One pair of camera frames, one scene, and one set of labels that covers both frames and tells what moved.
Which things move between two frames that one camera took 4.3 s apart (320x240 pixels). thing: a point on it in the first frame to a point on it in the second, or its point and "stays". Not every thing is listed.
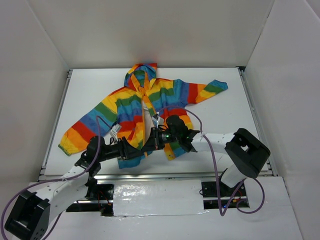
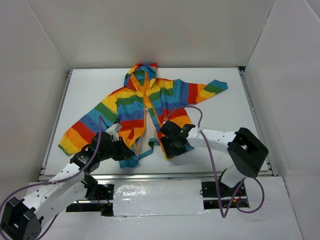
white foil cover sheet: [154, 197] stays
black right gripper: [153, 138] to [167, 139]
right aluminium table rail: [270, 168] stays
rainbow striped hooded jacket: [135, 114] stays
